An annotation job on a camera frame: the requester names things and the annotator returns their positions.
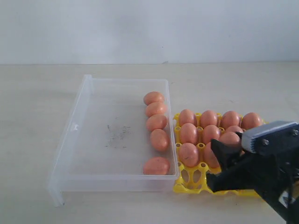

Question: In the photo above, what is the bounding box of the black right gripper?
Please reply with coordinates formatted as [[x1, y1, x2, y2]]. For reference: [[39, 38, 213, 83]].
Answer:
[[206, 139, 299, 205]]

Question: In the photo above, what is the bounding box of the brown egg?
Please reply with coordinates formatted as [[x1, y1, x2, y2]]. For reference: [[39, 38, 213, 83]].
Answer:
[[225, 126, 243, 133], [145, 102, 168, 118], [178, 143, 199, 167], [150, 129, 170, 152], [219, 132, 241, 147], [180, 123, 198, 145], [241, 112, 263, 130], [203, 142, 220, 168], [143, 91, 164, 105], [146, 114, 167, 132], [202, 125, 221, 144]]

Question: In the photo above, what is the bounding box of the yellow plastic egg tray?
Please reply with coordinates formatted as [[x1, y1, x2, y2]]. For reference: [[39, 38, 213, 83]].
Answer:
[[173, 113, 259, 197]]

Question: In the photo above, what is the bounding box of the brown egg placed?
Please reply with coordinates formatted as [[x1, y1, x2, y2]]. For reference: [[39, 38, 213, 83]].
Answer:
[[178, 109, 197, 126], [199, 110, 218, 128], [220, 111, 241, 129]]

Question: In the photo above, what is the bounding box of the clear plastic container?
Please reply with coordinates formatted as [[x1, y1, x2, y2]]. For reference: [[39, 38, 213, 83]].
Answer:
[[47, 75, 180, 206]]

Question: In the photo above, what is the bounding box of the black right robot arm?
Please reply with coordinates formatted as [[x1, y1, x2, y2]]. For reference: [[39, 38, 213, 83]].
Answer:
[[206, 140, 299, 224]]

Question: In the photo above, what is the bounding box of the brown egg far corner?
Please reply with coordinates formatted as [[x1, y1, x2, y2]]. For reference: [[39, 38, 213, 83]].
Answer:
[[142, 157, 170, 175]]

